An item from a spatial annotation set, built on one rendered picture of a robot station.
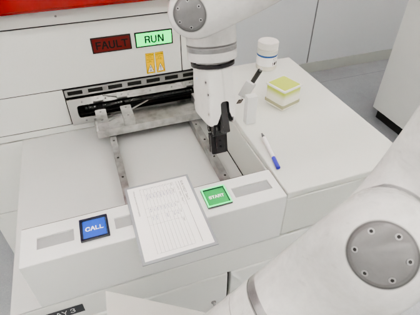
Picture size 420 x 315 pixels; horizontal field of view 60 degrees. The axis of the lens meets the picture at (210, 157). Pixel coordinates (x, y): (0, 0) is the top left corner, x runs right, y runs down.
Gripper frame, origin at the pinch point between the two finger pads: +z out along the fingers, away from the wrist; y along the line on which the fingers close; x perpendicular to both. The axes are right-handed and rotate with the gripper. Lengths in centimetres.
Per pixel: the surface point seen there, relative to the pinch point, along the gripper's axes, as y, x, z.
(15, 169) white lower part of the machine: -65, -52, 28
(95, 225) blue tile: -3.8, -25.8, 14.6
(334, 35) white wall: -219, 187, 35
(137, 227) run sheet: -0.9, -17.9, 15.3
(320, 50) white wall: -221, 176, 47
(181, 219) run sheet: 0.0, -8.9, 15.5
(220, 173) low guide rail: -23.6, 8.1, 22.1
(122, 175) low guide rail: -31.8, -18.0, 20.3
